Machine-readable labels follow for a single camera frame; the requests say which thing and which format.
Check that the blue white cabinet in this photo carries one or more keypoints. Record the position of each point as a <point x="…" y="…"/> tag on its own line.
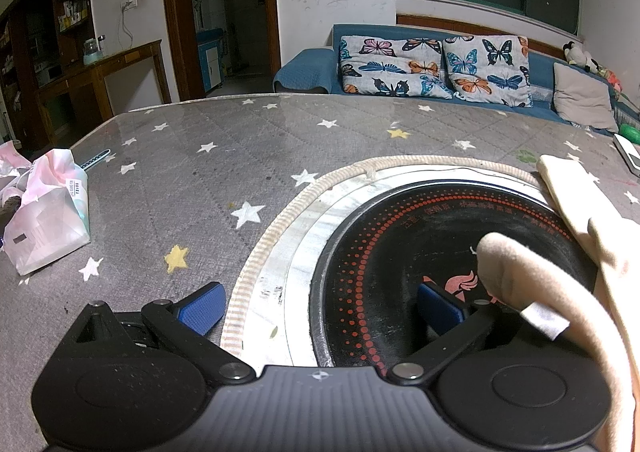
<point x="209" y="57"/>

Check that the pink crumpled bag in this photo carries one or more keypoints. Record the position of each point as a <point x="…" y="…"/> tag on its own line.
<point x="12" y="167"/>

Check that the pink white tissue pack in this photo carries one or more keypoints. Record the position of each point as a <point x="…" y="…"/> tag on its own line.
<point x="45" y="222"/>

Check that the grey pillow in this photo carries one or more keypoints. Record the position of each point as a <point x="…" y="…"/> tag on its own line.
<point x="582" y="97"/>

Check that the grey star print tablecloth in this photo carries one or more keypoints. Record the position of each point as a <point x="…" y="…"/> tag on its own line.
<point x="200" y="192"/>

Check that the wooden door frame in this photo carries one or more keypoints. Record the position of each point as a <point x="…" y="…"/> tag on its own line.
<point x="172" y="22"/>

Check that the green plastic bag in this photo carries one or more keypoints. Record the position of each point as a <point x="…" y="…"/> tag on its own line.
<point x="631" y="133"/>

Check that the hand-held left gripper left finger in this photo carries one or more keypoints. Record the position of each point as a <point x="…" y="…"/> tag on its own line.
<point x="200" y="313"/>

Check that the glass jar on table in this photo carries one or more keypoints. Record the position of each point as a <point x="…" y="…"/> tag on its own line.
<point x="92" y="52"/>

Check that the butterfly print pillow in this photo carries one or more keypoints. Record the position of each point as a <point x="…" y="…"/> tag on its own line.
<point x="390" y="67"/>
<point x="487" y="70"/>

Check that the blue sofa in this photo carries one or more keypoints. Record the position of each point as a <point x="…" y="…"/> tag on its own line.
<point x="305" y="70"/>

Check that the wooden shelf cabinet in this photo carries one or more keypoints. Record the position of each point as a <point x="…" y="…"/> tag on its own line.
<point x="45" y="32"/>

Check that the white flat device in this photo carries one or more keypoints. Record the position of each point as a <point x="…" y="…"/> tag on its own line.
<point x="629" y="152"/>

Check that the cream fleece garment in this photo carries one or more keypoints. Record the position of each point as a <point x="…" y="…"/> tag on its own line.
<point x="575" y="292"/>

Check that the white wall socket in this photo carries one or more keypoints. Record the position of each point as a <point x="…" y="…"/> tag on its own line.
<point x="129" y="3"/>

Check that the colourful plush toy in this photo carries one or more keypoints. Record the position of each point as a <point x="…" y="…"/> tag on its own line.
<point x="611" y="78"/>

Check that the wooden sideboard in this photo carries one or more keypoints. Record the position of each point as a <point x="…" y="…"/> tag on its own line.
<point x="100" y="77"/>

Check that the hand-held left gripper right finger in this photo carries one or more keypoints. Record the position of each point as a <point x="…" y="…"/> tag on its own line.
<point x="441" y="308"/>

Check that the black round induction cooktop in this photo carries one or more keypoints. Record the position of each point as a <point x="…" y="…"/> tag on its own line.
<point x="390" y="242"/>

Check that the black white plush toy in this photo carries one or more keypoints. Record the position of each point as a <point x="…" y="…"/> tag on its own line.
<point x="580" y="56"/>

